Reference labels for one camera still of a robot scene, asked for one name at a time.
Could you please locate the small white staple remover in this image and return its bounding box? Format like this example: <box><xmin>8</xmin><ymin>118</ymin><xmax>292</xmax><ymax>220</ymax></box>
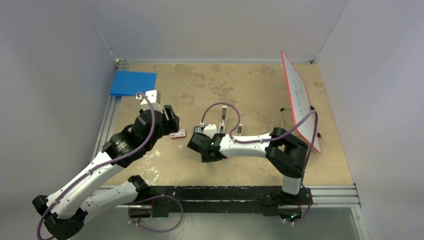
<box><xmin>235</xmin><ymin>124</ymin><xmax>243</xmax><ymax>136</ymax></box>

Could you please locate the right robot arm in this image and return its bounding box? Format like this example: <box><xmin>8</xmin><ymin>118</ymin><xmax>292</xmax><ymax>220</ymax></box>
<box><xmin>187</xmin><ymin>127</ymin><xmax>309</xmax><ymax>204</ymax></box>

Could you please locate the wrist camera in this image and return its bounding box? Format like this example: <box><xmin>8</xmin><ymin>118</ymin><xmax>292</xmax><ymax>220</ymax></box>
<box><xmin>135</xmin><ymin>89</ymin><xmax>163</xmax><ymax>113</ymax></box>
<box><xmin>193</xmin><ymin>123</ymin><xmax>218</xmax><ymax>138</ymax></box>

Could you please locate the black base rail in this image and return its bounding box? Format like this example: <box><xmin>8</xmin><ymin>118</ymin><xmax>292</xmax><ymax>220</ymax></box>
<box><xmin>133</xmin><ymin>185</ymin><xmax>313</xmax><ymax>220</ymax></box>

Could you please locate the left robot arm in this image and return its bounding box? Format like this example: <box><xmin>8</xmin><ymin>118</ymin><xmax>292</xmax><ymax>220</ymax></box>
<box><xmin>32</xmin><ymin>104</ymin><xmax>180</xmax><ymax>240</ymax></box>

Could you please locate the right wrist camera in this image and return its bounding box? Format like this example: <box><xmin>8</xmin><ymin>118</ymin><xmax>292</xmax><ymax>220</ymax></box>
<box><xmin>193</xmin><ymin>123</ymin><xmax>218</xmax><ymax>138</ymax></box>

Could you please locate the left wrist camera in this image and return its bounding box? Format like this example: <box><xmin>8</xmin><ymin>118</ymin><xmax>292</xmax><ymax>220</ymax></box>
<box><xmin>135</xmin><ymin>89</ymin><xmax>163</xmax><ymax>113</ymax></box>

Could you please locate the red framed whiteboard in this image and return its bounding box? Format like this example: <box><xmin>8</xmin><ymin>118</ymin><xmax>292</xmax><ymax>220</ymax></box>
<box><xmin>280</xmin><ymin>51</ymin><xmax>318</xmax><ymax>144</ymax></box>

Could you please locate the whiteboard metal stand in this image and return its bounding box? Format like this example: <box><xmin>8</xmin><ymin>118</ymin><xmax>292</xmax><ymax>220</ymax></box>
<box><xmin>279</xmin><ymin>107</ymin><xmax>322</xmax><ymax>138</ymax></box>

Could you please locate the red white staple box sleeve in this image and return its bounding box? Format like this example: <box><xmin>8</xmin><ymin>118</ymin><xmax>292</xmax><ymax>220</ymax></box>
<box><xmin>170</xmin><ymin>129</ymin><xmax>187</xmax><ymax>139</ymax></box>

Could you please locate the white stapler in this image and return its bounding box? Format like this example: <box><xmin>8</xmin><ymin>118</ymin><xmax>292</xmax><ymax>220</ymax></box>
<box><xmin>218</xmin><ymin>105</ymin><xmax>228</xmax><ymax>134</ymax></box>

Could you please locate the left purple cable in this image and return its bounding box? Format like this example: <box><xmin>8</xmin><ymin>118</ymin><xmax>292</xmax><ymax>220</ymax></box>
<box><xmin>36</xmin><ymin>92</ymin><xmax>157</xmax><ymax>240</ymax></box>

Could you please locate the blue plastic board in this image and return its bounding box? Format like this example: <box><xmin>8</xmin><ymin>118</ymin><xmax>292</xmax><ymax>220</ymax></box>
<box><xmin>109</xmin><ymin>70</ymin><xmax>157</xmax><ymax>97</ymax></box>

